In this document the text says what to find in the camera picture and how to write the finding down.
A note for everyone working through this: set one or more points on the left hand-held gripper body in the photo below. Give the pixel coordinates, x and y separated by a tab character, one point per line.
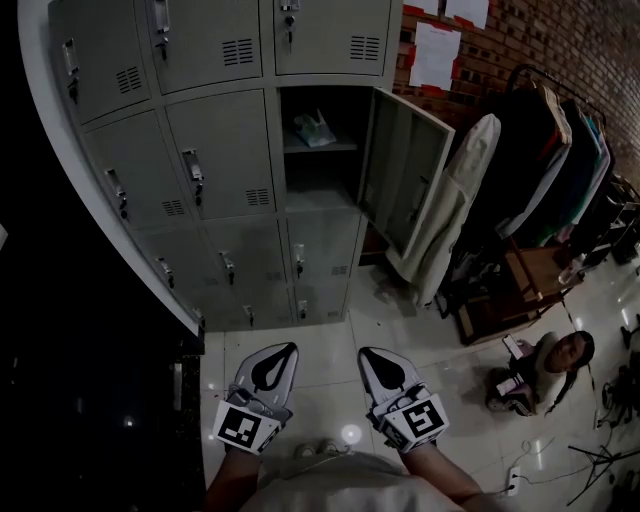
240	427

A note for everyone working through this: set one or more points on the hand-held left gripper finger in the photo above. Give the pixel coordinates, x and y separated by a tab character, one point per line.
246	372
289	380

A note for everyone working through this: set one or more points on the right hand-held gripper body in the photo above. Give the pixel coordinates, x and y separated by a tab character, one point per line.
420	420

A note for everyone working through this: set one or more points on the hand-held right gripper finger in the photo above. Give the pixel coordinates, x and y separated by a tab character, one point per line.
407	375
372	385

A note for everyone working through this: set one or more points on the grey metal locker cabinet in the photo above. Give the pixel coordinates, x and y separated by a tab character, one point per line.
225	145

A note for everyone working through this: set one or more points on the clear plastic bag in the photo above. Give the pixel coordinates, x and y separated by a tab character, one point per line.
312	131

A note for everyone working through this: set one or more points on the person's left forearm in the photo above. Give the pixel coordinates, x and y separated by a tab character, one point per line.
230	480

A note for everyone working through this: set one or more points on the person's right forearm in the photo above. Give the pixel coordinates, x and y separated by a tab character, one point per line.
440	475

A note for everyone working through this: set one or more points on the locker door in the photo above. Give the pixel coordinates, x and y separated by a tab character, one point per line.
405	170

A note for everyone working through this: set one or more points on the person's left shoe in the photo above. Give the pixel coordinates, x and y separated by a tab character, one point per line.
305	451

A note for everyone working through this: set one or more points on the person's shoe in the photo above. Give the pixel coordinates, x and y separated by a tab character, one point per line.
334	446
305	451

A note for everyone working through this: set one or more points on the person's right shoe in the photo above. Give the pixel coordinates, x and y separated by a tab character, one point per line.
334	446

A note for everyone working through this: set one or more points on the person's white shirt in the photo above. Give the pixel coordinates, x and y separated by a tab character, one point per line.
350	487

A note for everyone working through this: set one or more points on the white power strip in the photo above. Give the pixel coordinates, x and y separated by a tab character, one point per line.
514	480

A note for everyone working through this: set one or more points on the wooden stool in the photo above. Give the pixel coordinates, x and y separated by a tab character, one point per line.
540	270

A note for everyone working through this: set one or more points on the black tripod stand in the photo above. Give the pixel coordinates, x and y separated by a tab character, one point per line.
600	465

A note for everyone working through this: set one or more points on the clear plastic bottle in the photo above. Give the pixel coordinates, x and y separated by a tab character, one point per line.
570	272

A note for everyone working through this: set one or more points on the row of hanging clothes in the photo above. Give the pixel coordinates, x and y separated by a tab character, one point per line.
555	165

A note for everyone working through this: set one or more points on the large white paper sheet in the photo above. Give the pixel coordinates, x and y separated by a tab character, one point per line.
435	52

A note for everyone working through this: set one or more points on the black metal clothes rack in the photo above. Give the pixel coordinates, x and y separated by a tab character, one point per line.
535	72

